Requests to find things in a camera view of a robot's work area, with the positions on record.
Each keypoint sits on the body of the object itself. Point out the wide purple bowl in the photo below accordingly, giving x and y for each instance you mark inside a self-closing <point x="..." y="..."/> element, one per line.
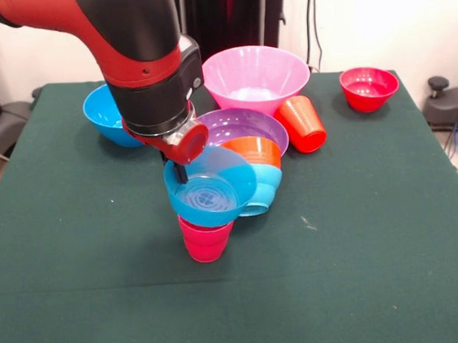
<point x="242" y="121"/>

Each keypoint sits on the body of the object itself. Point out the flat-bottomed blue bowl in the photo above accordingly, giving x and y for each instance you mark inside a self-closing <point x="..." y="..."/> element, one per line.
<point x="211" y="195"/>

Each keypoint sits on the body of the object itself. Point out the red cup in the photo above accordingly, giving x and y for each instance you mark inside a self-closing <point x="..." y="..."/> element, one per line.
<point x="307" y="132"/>

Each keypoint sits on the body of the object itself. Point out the dark green table cloth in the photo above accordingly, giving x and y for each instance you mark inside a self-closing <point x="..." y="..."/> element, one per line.
<point x="235" y="311"/>

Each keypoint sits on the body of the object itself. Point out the small crimson bowl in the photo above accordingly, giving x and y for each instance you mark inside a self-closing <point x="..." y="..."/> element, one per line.
<point x="368" y="101"/>

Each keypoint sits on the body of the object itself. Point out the orange bowl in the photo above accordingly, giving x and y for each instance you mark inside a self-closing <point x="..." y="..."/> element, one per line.
<point x="258" y="151"/>

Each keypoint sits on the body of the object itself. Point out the grey black equipment base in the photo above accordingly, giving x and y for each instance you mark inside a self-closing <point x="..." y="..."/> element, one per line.
<point x="6" y="124"/>
<point x="444" y="105"/>

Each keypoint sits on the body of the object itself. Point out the deep blue bowl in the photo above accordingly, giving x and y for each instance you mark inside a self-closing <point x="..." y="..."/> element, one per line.
<point x="105" y="116"/>

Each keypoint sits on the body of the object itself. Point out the large pink bowl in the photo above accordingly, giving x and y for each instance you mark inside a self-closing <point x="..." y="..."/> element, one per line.
<point x="255" y="75"/>

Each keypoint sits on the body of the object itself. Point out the ribbed cyan bowl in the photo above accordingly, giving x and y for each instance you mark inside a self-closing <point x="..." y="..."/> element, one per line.
<point x="266" y="189"/>

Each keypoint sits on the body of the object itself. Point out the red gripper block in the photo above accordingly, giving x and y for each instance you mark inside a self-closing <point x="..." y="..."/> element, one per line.
<point x="182" y="147"/>

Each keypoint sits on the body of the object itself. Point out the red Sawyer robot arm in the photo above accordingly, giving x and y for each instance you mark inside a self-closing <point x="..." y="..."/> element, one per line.
<point x="133" y="61"/>

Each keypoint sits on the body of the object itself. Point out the ribbed pink-red cup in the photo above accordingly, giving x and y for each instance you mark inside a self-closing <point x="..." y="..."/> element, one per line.
<point x="205" y="244"/>

